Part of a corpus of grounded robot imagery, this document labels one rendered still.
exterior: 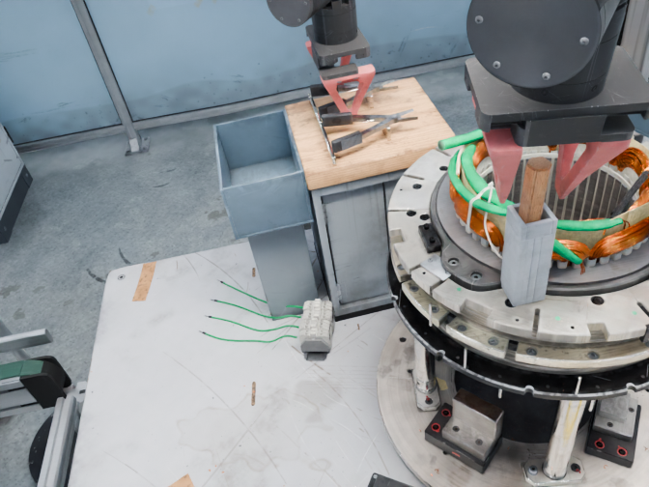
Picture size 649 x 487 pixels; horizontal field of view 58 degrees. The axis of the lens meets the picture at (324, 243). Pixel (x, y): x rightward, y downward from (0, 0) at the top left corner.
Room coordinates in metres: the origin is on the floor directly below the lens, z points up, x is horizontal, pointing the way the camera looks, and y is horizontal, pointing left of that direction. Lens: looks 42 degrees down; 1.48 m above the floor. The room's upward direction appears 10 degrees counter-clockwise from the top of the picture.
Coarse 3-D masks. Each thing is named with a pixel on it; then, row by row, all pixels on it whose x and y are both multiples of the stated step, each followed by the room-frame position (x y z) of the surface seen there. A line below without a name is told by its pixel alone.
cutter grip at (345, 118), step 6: (324, 114) 0.69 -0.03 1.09; (330, 114) 0.69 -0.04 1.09; (336, 114) 0.69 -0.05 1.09; (342, 114) 0.68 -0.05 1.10; (348, 114) 0.68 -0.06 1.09; (324, 120) 0.69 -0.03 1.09; (330, 120) 0.68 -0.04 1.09; (336, 120) 0.68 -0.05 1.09; (342, 120) 0.68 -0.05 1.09; (348, 120) 0.68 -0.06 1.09; (324, 126) 0.69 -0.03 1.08; (330, 126) 0.68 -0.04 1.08
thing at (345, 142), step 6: (354, 132) 0.63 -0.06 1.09; (360, 132) 0.63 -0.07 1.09; (342, 138) 0.62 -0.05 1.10; (348, 138) 0.62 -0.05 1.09; (354, 138) 0.63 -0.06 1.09; (360, 138) 0.63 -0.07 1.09; (336, 144) 0.62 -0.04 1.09; (342, 144) 0.62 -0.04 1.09; (348, 144) 0.62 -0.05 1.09; (354, 144) 0.63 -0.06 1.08; (336, 150) 0.62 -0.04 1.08; (342, 150) 0.62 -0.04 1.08
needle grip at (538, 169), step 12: (528, 168) 0.33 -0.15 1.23; (540, 168) 0.32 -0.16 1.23; (528, 180) 0.33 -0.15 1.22; (540, 180) 0.32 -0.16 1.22; (528, 192) 0.33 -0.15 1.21; (540, 192) 0.32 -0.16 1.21; (528, 204) 0.32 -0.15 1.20; (540, 204) 0.32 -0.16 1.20; (528, 216) 0.32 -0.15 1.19; (540, 216) 0.33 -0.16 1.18
